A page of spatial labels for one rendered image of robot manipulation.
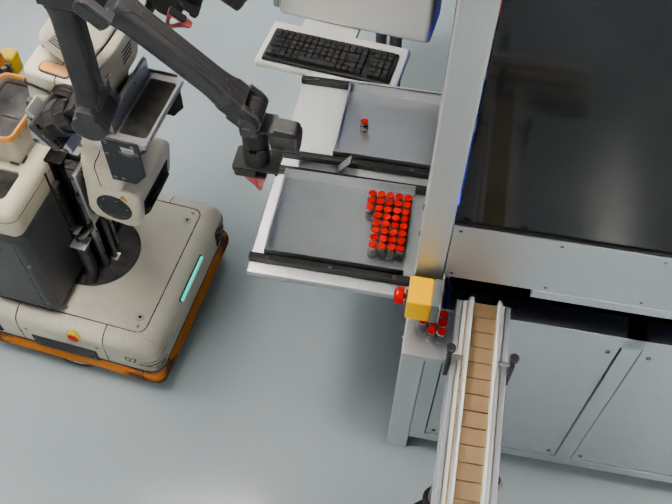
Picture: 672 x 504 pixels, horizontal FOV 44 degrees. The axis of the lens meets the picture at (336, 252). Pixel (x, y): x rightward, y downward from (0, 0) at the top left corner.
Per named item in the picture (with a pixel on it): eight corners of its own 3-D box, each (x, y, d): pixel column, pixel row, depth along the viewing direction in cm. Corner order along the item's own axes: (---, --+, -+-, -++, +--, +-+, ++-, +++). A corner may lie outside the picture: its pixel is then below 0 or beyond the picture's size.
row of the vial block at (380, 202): (385, 202, 212) (386, 191, 208) (375, 259, 202) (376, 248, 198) (376, 201, 212) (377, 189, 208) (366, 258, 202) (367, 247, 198)
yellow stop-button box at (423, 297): (439, 296, 187) (443, 279, 181) (436, 323, 183) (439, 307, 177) (406, 291, 188) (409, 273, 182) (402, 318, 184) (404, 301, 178)
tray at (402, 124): (468, 107, 232) (470, 98, 229) (459, 178, 217) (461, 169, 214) (349, 91, 235) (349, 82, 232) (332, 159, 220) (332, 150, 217)
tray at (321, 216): (414, 194, 214) (416, 186, 211) (402, 277, 199) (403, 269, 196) (286, 176, 217) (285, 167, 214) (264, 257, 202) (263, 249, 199)
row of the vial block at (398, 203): (402, 204, 211) (404, 193, 208) (393, 262, 201) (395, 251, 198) (394, 203, 212) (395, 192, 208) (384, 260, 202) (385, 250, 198)
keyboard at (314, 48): (399, 57, 254) (400, 51, 252) (387, 87, 246) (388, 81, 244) (276, 30, 260) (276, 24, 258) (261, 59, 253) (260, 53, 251)
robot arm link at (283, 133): (247, 86, 169) (236, 119, 165) (302, 94, 168) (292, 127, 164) (253, 123, 180) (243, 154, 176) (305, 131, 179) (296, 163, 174)
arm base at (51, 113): (52, 89, 188) (27, 127, 181) (73, 79, 183) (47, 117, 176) (80, 115, 193) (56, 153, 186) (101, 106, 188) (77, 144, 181)
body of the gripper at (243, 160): (277, 178, 181) (275, 155, 175) (232, 172, 182) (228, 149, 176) (283, 156, 184) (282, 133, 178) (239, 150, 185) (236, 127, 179)
